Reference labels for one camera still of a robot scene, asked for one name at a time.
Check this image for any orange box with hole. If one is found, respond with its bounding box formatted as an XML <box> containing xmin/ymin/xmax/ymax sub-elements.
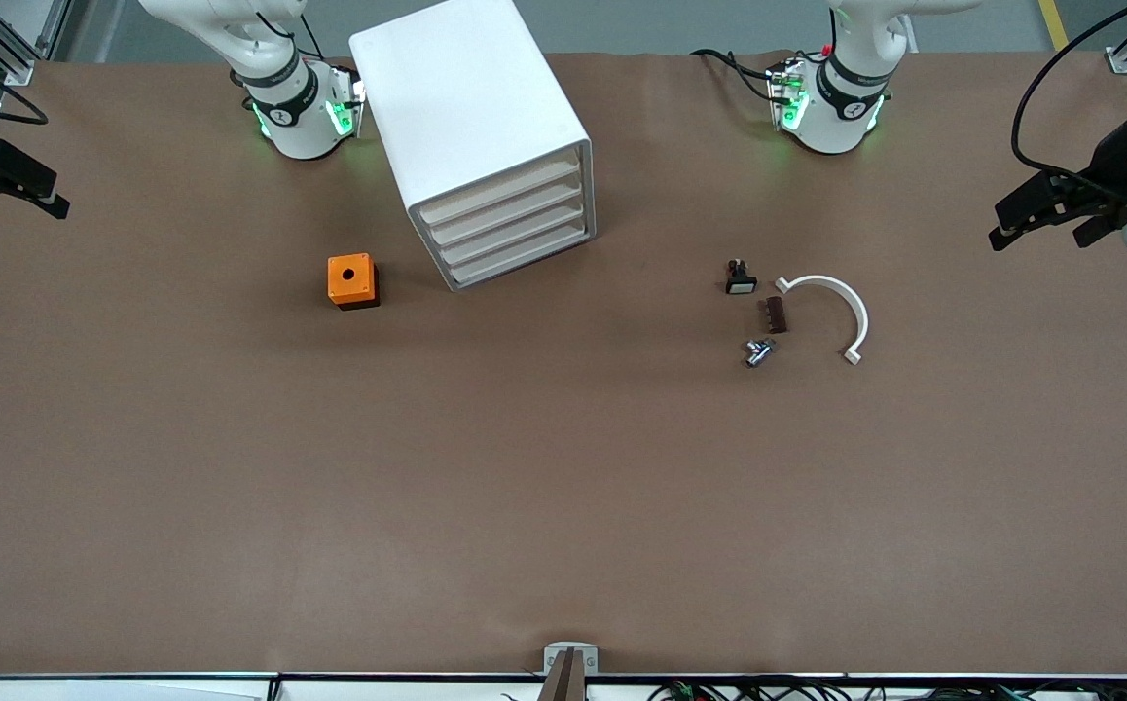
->
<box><xmin>327</xmin><ymin>253</ymin><xmax>381</xmax><ymax>311</ymax></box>

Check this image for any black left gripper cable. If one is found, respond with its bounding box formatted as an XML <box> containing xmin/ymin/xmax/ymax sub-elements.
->
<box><xmin>1009</xmin><ymin>0</ymin><xmax>1127</xmax><ymax>181</ymax></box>

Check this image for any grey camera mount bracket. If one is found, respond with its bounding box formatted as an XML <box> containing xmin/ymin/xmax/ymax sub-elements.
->
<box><xmin>543</xmin><ymin>642</ymin><xmax>600</xmax><ymax>676</ymax></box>

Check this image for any white semicircular clamp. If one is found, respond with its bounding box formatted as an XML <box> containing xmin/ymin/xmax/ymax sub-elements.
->
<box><xmin>774</xmin><ymin>275</ymin><xmax>870</xmax><ymax>366</ymax></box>

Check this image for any brown camera mount bar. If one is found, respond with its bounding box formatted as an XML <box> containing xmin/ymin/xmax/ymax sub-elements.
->
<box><xmin>536</xmin><ymin>647</ymin><xmax>590</xmax><ymax>701</ymax></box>

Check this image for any white plastic drawer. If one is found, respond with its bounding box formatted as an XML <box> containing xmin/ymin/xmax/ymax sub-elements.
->
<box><xmin>424</xmin><ymin>173</ymin><xmax>588</xmax><ymax>247</ymax></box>
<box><xmin>444</xmin><ymin>216</ymin><xmax>594</xmax><ymax>289</ymax></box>
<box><xmin>412</xmin><ymin>146</ymin><xmax>586</xmax><ymax>227</ymax></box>
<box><xmin>434</xmin><ymin>195</ymin><xmax>591</xmax><ymax>268</ymax></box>

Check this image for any black arm base cable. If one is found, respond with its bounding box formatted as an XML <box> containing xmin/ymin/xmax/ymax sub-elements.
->
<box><xmin>689</xmin><ymin>47</ymin><xmax>781</xmax><ymax>104</ymax></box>

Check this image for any white drawer cabinet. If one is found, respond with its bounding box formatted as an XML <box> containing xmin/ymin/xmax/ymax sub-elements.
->
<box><xmin>348</xmin><ymin>0</ymin><xmax>597</xmax><ymax>293</ymax></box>

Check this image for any white table edge rail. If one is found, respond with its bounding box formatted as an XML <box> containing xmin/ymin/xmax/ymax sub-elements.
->
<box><xmin>0</xmin><ymin>674</ymin><xmax>1127</xmax><ymax>701</ymax></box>

